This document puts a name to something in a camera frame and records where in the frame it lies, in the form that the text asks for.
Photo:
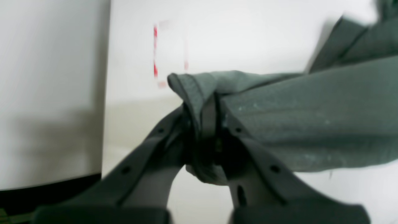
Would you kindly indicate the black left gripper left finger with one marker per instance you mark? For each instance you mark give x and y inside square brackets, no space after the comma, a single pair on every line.
[136,191]

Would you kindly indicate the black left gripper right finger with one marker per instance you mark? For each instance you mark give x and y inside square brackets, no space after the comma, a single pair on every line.
[263,189]

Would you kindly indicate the dark green T-shirt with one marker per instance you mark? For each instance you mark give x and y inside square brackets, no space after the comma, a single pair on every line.
[342,113]

